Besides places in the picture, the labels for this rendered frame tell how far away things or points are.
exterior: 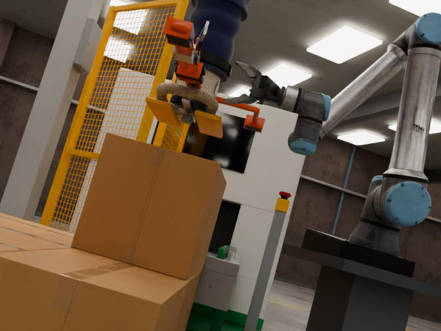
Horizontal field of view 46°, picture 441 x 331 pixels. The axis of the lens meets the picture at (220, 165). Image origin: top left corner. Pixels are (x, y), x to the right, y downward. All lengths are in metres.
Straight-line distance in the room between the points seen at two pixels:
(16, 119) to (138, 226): 10.96
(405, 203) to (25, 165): 2.26
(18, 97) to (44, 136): 9.40
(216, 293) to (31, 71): 10.81
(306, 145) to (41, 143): 1.92
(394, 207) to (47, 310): 1.14
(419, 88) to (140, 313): 1.23
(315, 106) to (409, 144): 0.34
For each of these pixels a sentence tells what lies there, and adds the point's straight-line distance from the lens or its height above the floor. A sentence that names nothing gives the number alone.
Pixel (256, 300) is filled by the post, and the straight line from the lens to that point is 2.94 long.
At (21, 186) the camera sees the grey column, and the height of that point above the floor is 0.67.
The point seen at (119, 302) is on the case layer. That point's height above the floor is 0.52.
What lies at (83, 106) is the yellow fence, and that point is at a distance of 3.88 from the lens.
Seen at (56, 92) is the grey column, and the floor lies 1.27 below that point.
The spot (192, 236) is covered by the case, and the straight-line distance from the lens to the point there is 1.73.
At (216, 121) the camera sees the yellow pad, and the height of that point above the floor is 1.11.
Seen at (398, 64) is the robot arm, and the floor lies 1.50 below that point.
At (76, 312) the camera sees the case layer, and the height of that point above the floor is 0.48.
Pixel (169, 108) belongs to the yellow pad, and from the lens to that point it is 1.96.
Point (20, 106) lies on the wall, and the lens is 12.67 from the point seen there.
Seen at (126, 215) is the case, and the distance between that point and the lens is 1.77.
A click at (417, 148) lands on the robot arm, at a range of 1.89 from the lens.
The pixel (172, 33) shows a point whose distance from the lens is 1.52.
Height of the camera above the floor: 0.72
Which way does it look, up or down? 7 degrees up
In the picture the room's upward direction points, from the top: 16 degrees clockwise
